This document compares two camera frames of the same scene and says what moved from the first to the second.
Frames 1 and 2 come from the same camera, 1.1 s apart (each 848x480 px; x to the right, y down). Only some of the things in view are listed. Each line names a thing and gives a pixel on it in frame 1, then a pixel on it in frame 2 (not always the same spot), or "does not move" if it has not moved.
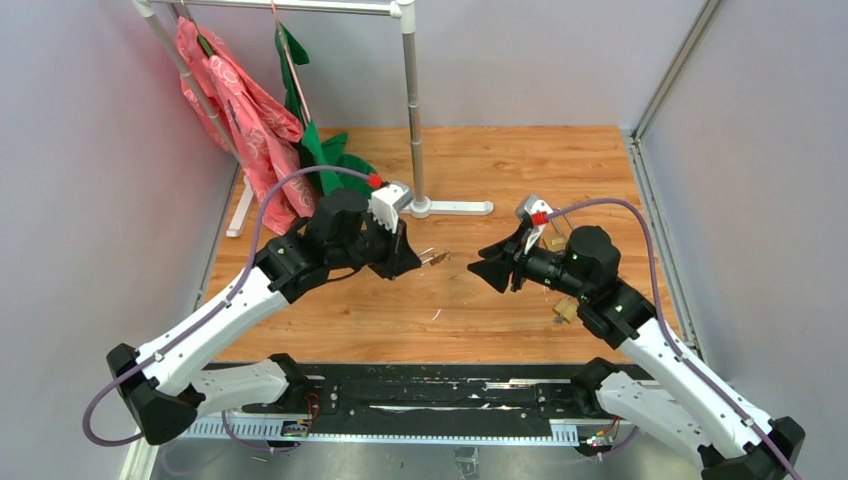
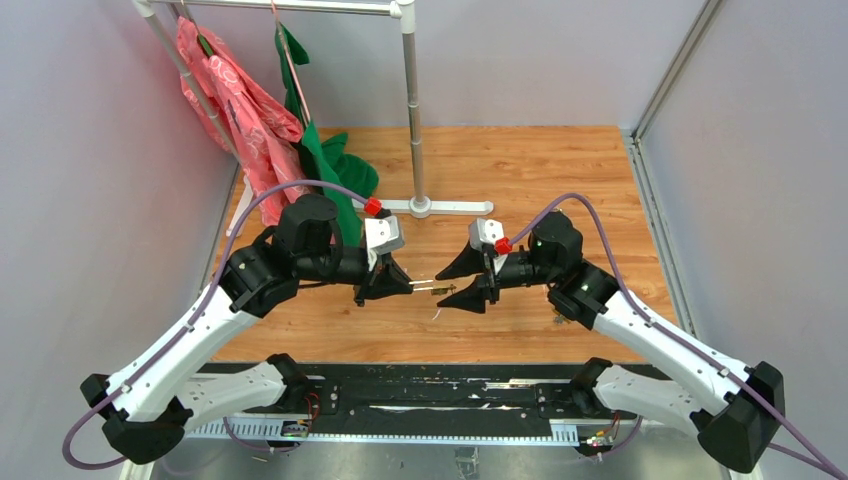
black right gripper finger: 509,245 -> 469,262
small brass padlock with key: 440,257 -> 435,291
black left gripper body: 375,247 -> 353,266
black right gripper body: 540,265 does not move
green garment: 314,152 does not move
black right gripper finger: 496,270 -> 472,297
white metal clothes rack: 419,206 does not move
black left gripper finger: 404,258 -> 385,278
